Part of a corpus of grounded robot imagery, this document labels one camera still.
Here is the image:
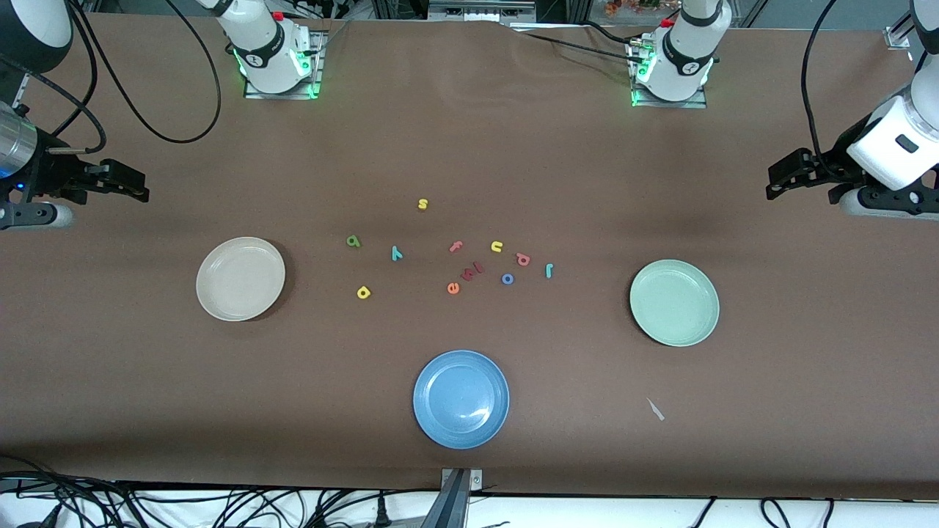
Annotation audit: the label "pale green plate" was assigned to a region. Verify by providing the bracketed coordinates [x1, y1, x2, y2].
[629, 259, 720, 347]

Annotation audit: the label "beige brown plate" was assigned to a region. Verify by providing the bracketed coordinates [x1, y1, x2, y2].
[196, 236, 286, 322]

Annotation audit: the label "brown table cover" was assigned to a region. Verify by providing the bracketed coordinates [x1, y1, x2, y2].
[0, 13, 939, 499]

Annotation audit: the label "blue plate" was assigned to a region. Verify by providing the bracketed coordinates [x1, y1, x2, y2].
[413, 350, 510, 450]

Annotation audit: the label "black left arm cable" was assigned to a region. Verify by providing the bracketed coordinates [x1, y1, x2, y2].
[802, 0, 852, 173]

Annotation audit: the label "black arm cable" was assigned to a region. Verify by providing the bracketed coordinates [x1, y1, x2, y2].
[802, 0, 852, 173]
[0, 0, 222, 155]

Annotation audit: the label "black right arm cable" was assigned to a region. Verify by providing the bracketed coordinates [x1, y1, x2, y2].
[0, 0, 222, 155]

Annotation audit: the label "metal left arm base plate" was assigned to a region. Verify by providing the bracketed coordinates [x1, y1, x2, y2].
[629, 40, 709, 109]

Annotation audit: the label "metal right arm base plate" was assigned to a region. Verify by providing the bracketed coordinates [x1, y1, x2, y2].
[244, 29, 324, 100]

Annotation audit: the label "black cable on table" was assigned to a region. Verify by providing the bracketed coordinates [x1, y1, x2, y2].
[514, 21, 646, 67]

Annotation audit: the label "tangled black floor cables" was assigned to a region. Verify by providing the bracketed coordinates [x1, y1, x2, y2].
[0, 455, 441, 528]

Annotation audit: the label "silver aluminium frame profile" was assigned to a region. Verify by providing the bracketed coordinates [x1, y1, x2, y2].
[428, 0, 536, 21]

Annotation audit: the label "metal table edge bracket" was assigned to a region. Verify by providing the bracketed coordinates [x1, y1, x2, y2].
[440, 468, 483, 528]

